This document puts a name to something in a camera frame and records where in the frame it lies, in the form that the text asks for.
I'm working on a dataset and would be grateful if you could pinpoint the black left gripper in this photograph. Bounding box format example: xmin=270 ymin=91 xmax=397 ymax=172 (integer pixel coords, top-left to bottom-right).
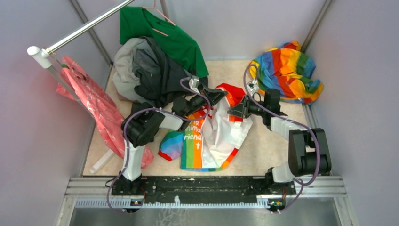
xmin=184 ymin=83 xmax=227 ymax=116

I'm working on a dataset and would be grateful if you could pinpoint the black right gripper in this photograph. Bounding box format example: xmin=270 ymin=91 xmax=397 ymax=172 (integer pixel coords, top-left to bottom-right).
xmin=227 ymin=95 xmax=268 ymax=119

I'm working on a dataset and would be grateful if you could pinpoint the red white cartoon jacket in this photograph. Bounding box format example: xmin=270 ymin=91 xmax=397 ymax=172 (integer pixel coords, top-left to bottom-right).
xmin=158 ymin=83 xmax=253 ymax=172

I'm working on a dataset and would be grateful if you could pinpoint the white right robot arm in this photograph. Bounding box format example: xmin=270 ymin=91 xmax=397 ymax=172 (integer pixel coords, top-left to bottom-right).
xmin=228 ymin=89 xmax=332 ymax=194

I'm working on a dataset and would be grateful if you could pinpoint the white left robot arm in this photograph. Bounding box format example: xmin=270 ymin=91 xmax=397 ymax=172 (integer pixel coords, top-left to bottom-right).
xmin=118 ymin=86 xmax=228 ymax=195

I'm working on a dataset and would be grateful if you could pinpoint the dark grey jacket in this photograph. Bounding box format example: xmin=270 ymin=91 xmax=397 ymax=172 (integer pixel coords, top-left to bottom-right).
xmin=112 ymin=36 xmax=193 ymax=108

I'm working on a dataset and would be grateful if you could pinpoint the rainbow striped garment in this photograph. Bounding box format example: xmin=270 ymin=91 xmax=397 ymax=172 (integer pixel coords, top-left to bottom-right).
xmin=249 ymin=41 xmax=324 ymax=104

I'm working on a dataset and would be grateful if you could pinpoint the pink clothes hanger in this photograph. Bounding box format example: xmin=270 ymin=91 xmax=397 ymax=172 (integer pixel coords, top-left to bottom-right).
xmin=142 ymin=0 xmax=176 ymax=26

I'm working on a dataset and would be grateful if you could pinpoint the green t-shirt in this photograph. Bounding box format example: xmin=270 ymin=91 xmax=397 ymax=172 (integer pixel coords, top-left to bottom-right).
xmin=119 ymin=6 xmax=209 ymax=78

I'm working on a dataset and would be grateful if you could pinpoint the pink patterned garment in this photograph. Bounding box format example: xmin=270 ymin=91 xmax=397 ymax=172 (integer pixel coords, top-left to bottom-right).
xmin=56 ymin=56 xmax=155 ymax=169

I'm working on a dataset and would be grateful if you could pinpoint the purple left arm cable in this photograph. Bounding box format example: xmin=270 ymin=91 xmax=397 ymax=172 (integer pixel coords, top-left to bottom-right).
xmin=106 ymin=77 xmax=213 ymax=214

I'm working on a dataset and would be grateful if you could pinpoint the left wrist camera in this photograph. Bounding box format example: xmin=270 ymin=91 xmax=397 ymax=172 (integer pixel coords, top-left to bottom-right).
xmin=189 ymin=75 xmax=200 ymax=93

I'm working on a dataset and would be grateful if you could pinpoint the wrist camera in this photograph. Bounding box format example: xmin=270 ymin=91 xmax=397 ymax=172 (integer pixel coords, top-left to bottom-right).
xmin=189 ymin=75 xmax=200 ymax=93
xmin=246 ymin=80 xmax=259 ymax=96

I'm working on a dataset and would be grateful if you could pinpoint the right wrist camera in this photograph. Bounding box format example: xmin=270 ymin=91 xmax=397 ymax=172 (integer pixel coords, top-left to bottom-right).
xmin=246 ymin=80 xmax=259 ymax=96

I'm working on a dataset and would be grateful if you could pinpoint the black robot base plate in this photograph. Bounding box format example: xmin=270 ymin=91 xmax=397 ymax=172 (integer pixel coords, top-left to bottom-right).
xmin=111 ymin=176 xmax=296 ymax=204

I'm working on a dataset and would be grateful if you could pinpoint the aluminium frame rail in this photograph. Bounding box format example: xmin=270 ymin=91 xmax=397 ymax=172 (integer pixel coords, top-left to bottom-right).
xmin=56 ymin=103 xmax=356 ymax=226

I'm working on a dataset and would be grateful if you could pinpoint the silver clothes rail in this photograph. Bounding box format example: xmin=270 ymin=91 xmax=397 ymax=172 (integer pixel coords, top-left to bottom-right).
xmin=27 ymin=0 xmax=132 ymax=106

